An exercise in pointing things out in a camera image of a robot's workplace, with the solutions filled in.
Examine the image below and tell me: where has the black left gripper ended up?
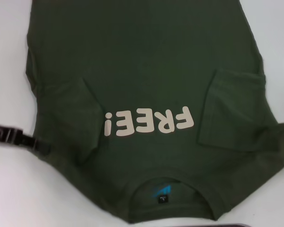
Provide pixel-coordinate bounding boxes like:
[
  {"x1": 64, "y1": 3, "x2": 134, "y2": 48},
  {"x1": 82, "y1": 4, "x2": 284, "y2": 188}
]
[{"x1": 0, "y1": 121, "x2": 52, "y2": 157}]

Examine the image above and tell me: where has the dark green printed t-shirt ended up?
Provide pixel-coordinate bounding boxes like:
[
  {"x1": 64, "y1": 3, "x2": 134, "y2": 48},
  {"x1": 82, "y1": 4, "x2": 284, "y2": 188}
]
[{"x1": 25, "y1": 0, "x2": 284, "y2": 212}]

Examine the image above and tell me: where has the dark grey robot base edge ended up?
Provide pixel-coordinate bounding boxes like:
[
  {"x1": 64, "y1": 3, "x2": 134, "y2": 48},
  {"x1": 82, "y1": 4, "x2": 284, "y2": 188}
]
[{"x1": 212, "y1": 223, "x2": 251, "y2": 227}]

